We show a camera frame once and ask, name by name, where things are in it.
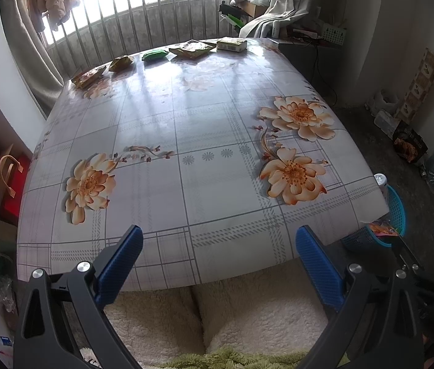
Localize green snack packet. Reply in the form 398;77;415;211
142;48;169;62

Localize white drink can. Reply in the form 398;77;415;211
374;174;390;204

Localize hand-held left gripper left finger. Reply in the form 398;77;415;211
13;225;144;369

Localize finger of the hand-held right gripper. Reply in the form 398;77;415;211
392;236;425;273

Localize green fleece clothing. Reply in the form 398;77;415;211
81;346;352;369

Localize orange snack bag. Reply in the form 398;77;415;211
369;221;400;237

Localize black orange bag on floor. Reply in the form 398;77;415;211
392;121;429;162

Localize grey curtain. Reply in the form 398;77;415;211
0;0;64;116

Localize small cream box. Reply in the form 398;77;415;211
217;37;248;52

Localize brown orange snack packet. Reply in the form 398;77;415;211
72;66;108;88

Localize cream curtain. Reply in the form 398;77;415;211
238;0;319;39

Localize grey cabinet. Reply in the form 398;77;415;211
278;38;341;104

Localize white perforated organizer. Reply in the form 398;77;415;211
319;21;348;47

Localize blue mesh basket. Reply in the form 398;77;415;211
340;184;408;252

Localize metal window railing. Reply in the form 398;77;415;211
44;0;279;73

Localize black and green gadget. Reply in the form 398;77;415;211
219;2;248;33

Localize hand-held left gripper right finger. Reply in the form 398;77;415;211
295;225;421;369

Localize floral tablecloth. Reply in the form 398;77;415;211
16;38;390;292

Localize white plastic bags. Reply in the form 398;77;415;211
367;90;400;137

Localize red box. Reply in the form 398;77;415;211
2;161;31;220

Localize tall printed cardboard box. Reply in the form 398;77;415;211
394;48;434;121

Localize beige paper bag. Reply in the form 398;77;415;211
0;154;29;204

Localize cream fleece clothing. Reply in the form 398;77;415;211
104;265;331;358

